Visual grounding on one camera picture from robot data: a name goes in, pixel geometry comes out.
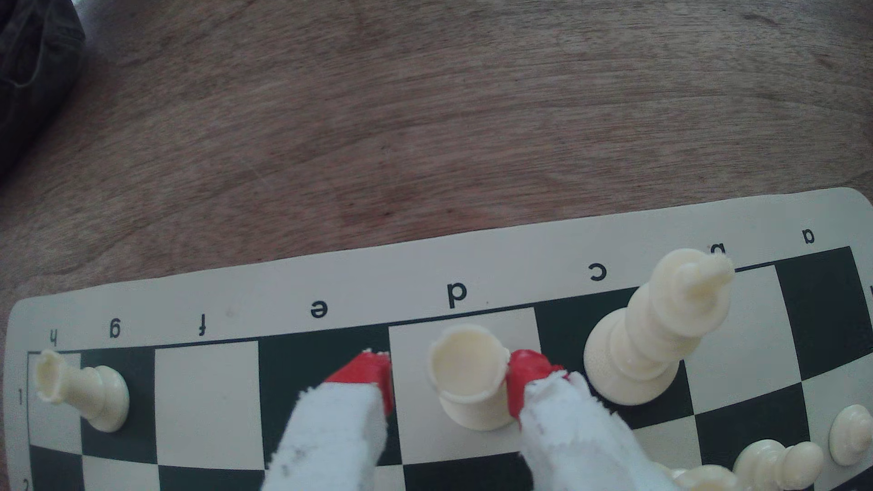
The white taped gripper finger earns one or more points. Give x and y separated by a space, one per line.
573 443
327 436

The white rook chess piece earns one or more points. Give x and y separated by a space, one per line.
470 375
85 397

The white king chess piece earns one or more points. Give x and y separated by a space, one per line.
655 334

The white queen chess piece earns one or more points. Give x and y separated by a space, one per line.
706 479

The green and cream chess mat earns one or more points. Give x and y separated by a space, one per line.
409 286

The white pawn chess piece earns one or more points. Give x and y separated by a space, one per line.
851 435
777 465

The dark fabric bag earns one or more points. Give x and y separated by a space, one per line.
34 68

